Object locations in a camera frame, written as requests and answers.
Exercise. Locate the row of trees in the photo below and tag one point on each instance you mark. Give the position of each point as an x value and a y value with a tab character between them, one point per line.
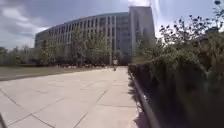
90	50

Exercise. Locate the tall green hedge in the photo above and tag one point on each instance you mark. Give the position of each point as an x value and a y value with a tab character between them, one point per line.
186	73

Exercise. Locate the dark grass field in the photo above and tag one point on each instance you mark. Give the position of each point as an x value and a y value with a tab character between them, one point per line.
30	71

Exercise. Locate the grey low kerb wall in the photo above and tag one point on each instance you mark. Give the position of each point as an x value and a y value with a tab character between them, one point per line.
147	104

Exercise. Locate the large curved glass building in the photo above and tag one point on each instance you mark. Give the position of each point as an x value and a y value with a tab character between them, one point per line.
100	26

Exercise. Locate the pale stone slab pavement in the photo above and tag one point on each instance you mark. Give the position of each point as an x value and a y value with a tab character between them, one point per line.
83	100

